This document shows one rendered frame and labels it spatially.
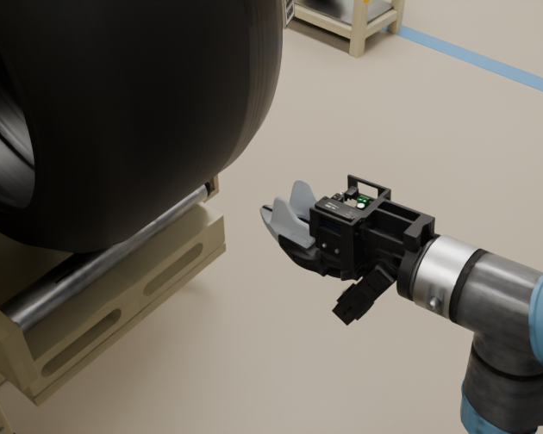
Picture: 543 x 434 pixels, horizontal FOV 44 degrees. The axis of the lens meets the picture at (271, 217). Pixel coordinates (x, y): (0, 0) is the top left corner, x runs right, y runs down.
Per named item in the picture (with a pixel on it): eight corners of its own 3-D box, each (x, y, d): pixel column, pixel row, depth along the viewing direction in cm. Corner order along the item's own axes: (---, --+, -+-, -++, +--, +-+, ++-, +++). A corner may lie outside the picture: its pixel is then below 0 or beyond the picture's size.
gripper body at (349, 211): (345, 170, 72) (448, 207, 66) (346, 232, 77) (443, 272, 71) (301, 207, 68) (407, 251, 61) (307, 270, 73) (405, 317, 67)
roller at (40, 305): (12, 337, 79) (-14, 308, 79) (9, 348, 82) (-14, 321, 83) (215, 186, 99) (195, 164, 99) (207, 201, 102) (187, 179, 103)
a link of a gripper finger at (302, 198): (275, 162, 78) (341, 187, 73) (280, 202, 81) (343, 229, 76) (258, 175, 76) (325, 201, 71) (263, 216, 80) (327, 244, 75)
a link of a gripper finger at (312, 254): (296, 218, 76) (360, 245, 71) (296, 230, 77) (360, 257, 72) (269, 240, 73) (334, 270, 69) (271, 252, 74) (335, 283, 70)
